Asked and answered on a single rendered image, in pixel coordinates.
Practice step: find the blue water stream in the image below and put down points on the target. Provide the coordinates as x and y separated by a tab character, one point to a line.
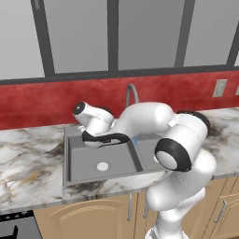
135	142

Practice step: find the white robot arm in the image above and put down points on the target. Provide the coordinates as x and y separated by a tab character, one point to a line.
146	118

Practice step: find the grey curved tap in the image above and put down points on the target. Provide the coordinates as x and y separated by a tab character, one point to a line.
128	93

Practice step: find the grey and black appliance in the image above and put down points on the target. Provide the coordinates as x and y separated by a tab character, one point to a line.
23	228

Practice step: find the tan wooden cupboard door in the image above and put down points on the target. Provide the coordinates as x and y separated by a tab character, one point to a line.
84	217
140	227
228	214

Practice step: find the dark framed window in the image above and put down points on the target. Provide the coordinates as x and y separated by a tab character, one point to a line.
112	37

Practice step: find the grey wall socket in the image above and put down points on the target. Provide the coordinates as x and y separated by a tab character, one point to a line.
237	90
220	88

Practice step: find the grey kitchen sink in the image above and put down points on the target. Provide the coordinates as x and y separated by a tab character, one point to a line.
90	155

